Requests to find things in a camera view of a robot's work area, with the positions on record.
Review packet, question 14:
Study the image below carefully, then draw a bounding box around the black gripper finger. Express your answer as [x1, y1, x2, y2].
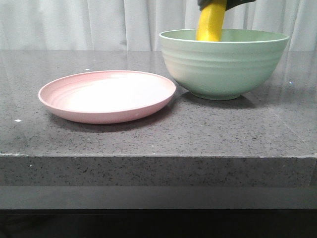
[197, 0, 213, 11]
[226, 0, 255, 10]

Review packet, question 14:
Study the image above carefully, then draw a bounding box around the yellow banana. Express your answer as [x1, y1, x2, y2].
[196, 0, 227, 42]

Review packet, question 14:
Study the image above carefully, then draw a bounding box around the green bowl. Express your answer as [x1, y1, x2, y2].
[159, 29, 289, 100]

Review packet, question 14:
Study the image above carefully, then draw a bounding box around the pink plate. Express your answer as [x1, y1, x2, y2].
[38, 70, 176, 124]

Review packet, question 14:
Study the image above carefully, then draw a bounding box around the white curtain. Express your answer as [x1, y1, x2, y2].
[0, 0, 317, 51]

